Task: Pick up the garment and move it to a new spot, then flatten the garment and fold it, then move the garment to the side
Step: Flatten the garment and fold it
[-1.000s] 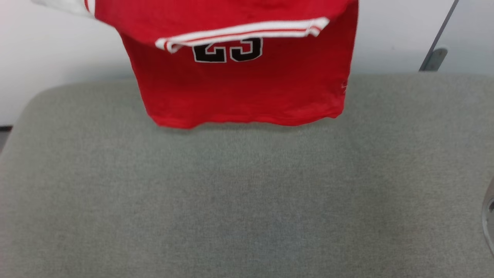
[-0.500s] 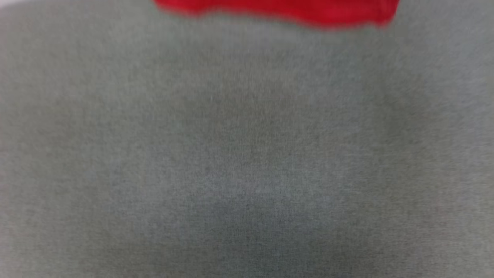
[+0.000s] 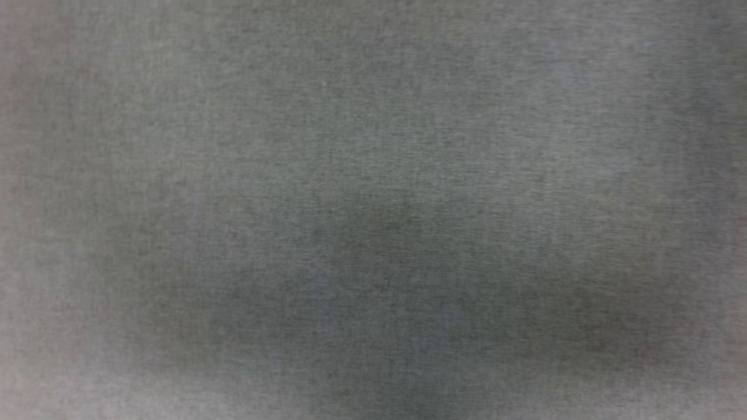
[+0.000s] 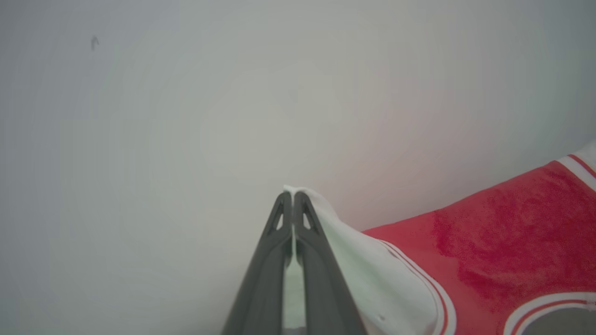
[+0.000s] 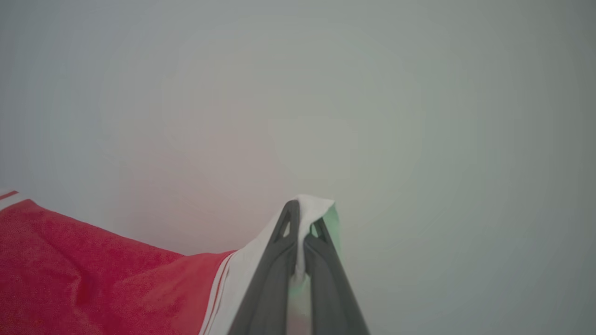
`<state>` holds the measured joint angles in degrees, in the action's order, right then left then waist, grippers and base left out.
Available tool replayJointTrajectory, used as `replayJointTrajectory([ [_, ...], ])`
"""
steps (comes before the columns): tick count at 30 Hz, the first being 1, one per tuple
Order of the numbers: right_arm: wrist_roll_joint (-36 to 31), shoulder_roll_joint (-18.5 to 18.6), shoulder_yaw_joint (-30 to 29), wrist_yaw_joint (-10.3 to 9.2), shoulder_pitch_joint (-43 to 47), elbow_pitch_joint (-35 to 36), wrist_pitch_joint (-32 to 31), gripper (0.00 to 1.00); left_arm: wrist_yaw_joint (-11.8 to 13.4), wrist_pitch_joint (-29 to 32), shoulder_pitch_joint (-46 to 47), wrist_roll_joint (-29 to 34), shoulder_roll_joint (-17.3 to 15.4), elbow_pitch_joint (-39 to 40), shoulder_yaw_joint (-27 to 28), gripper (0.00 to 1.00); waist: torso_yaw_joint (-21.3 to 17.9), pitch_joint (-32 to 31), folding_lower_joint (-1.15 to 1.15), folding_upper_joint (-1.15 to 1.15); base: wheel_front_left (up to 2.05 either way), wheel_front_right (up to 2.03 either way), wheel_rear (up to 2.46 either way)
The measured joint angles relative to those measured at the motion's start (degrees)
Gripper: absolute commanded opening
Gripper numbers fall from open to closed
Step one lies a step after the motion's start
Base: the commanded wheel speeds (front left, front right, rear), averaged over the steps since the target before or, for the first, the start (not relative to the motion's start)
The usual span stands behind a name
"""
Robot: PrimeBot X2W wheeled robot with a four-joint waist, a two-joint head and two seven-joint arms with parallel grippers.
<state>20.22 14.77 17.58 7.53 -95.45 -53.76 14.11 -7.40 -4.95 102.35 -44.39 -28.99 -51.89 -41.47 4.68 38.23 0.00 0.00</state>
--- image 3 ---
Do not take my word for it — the grey fabric sofa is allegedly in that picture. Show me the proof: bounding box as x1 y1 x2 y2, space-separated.
0 0 747 420

